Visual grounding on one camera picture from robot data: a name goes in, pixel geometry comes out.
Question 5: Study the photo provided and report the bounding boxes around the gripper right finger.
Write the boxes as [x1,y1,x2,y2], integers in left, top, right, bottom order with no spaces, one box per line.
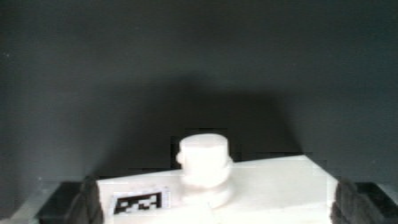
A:
[330,179,398,224]

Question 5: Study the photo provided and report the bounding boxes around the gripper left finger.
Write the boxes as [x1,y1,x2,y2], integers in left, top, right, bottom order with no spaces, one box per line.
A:
[37,176,103,224]

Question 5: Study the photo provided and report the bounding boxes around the white cabinet box body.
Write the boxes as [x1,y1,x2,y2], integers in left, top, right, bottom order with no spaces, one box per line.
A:
[98,134,338,224]

